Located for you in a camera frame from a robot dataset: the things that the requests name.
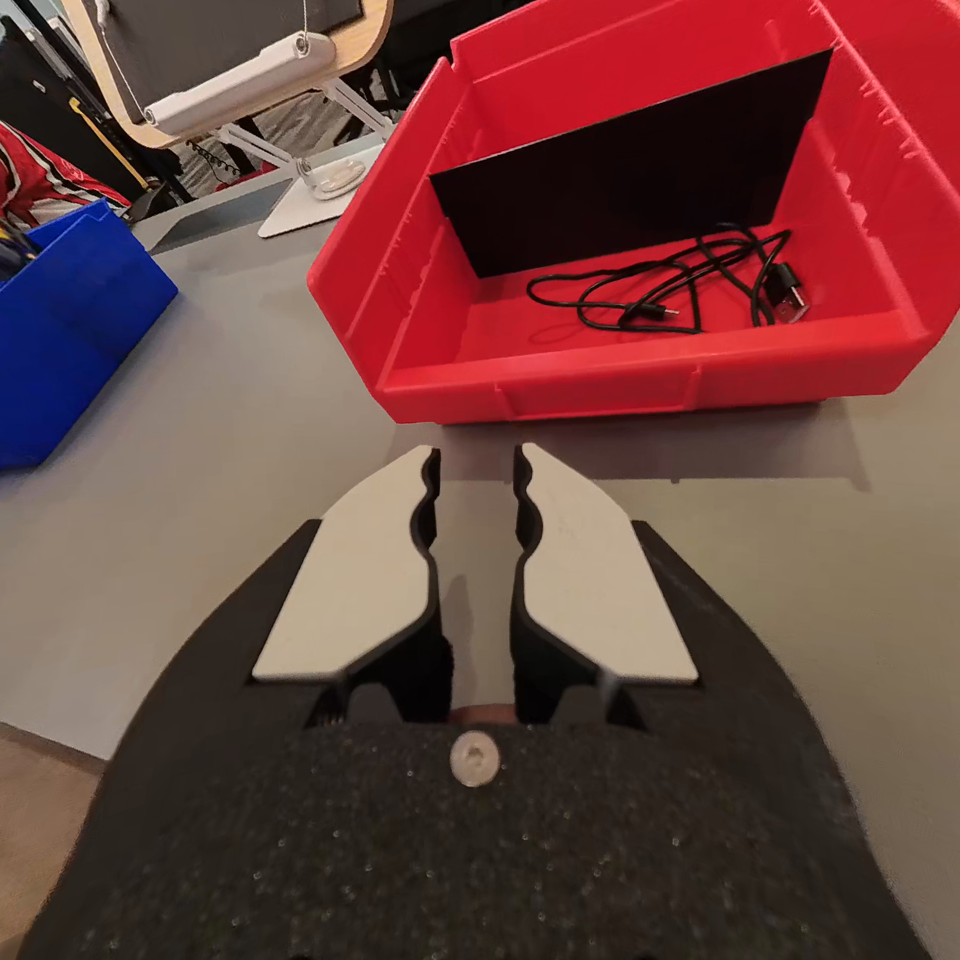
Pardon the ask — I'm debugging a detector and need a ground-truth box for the white folding stand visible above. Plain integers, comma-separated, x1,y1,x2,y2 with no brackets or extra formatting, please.
78,0,399,240

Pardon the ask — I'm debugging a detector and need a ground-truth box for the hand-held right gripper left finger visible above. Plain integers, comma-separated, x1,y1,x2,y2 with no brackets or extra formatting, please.
251,444,453,695

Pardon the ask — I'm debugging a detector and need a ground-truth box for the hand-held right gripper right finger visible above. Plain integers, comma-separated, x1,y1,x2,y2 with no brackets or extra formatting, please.
512,442,700,699

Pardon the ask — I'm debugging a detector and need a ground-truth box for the black bag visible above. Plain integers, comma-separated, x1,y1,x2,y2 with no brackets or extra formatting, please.
0,15,189,204

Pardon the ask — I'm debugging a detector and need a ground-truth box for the red storage bin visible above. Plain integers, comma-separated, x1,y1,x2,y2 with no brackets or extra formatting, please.
306,0,960,426

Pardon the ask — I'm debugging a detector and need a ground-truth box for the blue storage bin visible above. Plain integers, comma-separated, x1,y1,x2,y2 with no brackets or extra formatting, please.
0,198,180,472

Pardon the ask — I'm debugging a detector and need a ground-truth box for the grey desk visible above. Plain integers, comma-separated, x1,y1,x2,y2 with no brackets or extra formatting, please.
0,127,960,960

